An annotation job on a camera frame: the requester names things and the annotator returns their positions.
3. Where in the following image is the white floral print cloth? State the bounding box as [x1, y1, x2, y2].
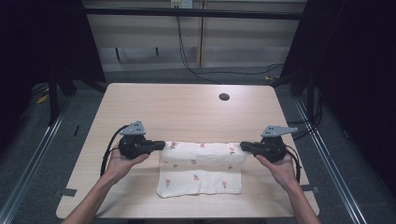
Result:
[156, 140, 250, 199]

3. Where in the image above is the thin black floor cable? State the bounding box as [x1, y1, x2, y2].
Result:
[199, 63, 285, 77]

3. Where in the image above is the dark curtain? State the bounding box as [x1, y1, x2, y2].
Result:
[279, 0, 396, 197]
[0, 0, 106, 150]

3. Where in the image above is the right hand-held gripper black cable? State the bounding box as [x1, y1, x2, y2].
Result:
[284, 144, 303, 183]

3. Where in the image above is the person's right hand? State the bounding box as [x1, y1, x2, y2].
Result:
[255, 153, 299, 191]

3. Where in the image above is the black hanging wall cable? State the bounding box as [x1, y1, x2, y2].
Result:
[176, 15, 222, 85]

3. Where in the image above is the black horizontal metal bar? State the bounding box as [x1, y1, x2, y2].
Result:
[83, 7, 307, 21]

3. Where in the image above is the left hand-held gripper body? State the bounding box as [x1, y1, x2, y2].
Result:
[118, 120, 153, 161]

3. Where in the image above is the person's left hand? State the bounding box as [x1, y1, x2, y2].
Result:
[104, 144, 149, 185]

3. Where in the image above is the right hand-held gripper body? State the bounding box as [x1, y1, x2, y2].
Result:
[257, 125, 299, 164]

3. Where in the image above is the bundle of black floor cables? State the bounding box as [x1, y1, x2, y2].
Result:
[287, 88, 324, 142]

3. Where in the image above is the yellow floor item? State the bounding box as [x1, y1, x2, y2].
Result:
[35, 92, 50, 105]

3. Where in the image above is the left hand-held gripper black cable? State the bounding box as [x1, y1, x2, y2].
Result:
[99, 124, 131, 178]

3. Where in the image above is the grey tape piece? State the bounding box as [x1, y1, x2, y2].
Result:
[301, 184, 320, 194]
[60, 188, 78, 198]

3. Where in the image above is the metal floor rail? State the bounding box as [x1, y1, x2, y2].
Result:
[0, 102, 71, 224]
[293, 97, 368, 224]

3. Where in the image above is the hand-held gripper black cable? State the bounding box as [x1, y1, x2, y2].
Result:
[99, 124, 131, 178]
[284, 144, 303, 183]

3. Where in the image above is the white wall outlet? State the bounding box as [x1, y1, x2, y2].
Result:
[170, 0, 194, 9]

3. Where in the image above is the black metal stand post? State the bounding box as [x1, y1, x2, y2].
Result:
[305, 70, 316, 123]
[47, 73, 61, 126]

